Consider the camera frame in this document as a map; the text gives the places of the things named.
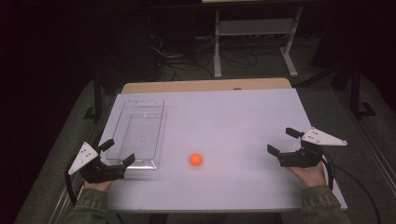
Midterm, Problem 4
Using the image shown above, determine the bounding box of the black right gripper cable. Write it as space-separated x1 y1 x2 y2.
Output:
320 152 382 224

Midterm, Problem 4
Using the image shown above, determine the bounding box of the person's left hand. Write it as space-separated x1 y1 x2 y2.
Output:
83 179 115 193

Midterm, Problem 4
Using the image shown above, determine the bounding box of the clear plastic tray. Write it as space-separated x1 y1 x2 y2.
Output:
106 98 168 171

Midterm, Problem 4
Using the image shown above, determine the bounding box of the aluminium rail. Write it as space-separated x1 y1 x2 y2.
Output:
334 90 396 200

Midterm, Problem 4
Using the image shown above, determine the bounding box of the tangle of floor cables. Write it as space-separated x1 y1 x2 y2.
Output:
148 34 281 82

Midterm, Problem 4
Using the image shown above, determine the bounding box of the person's right hand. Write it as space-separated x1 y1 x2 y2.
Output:
285 161 329 189

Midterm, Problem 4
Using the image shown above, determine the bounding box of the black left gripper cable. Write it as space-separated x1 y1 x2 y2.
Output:
64 155 78 208

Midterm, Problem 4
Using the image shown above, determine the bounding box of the black metal stand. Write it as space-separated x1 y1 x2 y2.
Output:
83 71 106 123
348 62 377 119

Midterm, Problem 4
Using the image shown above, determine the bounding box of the orange ball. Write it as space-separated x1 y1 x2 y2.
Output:
189 152 204 167

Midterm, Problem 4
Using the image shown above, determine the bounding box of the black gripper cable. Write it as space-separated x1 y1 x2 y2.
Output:
320 152 382 224
64 155 78 208

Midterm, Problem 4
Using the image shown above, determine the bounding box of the white metal desk frame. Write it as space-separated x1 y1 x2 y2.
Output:
213 5 304 79

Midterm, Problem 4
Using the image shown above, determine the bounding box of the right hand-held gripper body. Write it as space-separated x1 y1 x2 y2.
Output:
277 126 348 169

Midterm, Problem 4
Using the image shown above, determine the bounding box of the wooden table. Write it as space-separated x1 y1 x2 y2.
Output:
120 77 292 95

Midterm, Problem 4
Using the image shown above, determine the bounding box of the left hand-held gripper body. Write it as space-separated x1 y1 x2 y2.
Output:
67 141 126 184

